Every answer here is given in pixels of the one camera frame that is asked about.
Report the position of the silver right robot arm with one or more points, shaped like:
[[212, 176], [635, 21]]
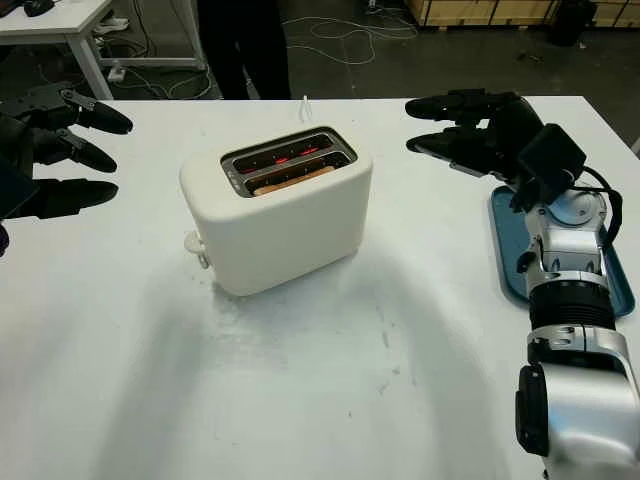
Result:
[[570, 247]]

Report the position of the cream white two-slot toaster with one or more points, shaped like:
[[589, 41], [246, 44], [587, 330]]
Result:
[[280, 240]]

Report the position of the white power strip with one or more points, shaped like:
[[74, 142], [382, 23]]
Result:
[[117, 74], [112, 24]]

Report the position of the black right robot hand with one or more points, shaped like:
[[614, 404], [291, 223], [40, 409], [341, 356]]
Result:
[[510, 130]]

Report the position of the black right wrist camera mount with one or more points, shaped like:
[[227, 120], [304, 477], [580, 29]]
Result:
[[550, 160]]

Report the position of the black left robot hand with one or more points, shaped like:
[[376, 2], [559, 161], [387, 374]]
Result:
[[20, 130]]

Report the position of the white desk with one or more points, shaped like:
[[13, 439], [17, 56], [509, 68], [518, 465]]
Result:
[[50, 20]]

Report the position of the wooden crate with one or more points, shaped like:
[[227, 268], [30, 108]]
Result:
[[475, 10]]

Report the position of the person in black trousers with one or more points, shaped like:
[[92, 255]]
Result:
[[240, 50]]

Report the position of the small white power adapter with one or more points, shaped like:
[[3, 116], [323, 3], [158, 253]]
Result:
[[372, 5]]

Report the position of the blue plastic tray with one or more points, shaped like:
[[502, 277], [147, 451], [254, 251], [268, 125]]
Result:
[[505, 240]]

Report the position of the black object on desk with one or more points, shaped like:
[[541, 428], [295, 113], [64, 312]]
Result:
[[37, 7]]

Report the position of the toast slice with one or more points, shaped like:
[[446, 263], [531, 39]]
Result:
[[295, 181]]

